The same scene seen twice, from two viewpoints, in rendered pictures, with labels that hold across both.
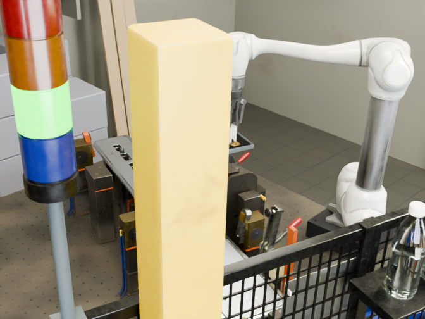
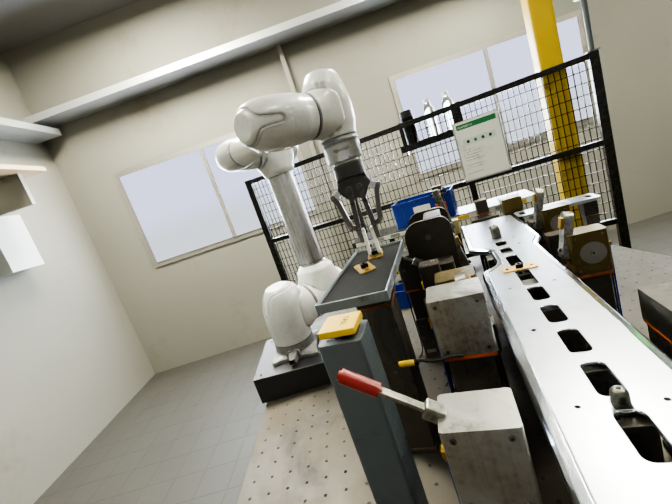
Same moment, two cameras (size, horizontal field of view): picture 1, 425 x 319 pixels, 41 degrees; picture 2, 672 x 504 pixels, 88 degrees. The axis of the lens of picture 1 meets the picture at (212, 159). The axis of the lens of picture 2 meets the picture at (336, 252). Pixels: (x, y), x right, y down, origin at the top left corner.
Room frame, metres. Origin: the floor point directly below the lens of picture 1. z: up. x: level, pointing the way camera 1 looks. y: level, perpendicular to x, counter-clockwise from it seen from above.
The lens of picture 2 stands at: (2.77, 0.51, 1.36)
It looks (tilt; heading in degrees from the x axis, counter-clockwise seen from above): 11 degrees down; 228
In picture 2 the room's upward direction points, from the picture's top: 19 degrees counter-clockwise
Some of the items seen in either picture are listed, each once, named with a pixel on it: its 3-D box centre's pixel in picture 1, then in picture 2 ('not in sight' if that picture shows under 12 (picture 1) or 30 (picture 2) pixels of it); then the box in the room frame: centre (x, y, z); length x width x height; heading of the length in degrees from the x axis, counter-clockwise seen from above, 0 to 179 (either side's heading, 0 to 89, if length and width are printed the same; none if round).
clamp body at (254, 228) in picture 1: (252, 257); not in sight; (1.70, -0.16, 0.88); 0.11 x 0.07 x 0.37; 119
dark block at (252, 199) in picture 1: (246, 242); not in sight; (1.77, -0.14, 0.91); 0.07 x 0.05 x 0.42; 119
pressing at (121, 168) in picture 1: (166, 206); (524, 271); (1.87, 0.18, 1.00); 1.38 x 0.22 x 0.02; 29
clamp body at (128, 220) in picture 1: (131, 256); (600, 289); (1.71, 0.30, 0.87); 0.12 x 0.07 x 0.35; 119
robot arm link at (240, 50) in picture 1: (234, 52); (324, 106); (2.14, -0.08, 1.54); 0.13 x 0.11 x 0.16; 176
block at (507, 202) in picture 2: not in sight; (517, 234); (1.15, -0.09, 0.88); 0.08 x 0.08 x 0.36; 29
